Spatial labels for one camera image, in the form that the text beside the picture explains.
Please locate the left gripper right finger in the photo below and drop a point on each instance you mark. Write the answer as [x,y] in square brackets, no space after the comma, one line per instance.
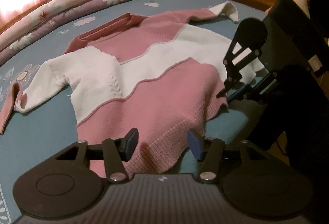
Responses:
[251,180]

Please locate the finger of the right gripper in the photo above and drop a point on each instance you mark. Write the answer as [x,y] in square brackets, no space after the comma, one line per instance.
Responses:
[249,37]
[247,92]

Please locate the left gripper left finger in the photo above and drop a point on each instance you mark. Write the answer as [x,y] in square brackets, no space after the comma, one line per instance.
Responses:
[75,178]

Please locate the pink and white knit sweater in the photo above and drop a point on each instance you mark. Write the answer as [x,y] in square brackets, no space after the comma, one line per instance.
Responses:
[158,73]

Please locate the teal floral bed sheet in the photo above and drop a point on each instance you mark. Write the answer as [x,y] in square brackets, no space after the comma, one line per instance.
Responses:
[30,139]

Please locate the folded floral quilt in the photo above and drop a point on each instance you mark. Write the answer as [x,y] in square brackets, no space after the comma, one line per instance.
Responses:
[45,19]

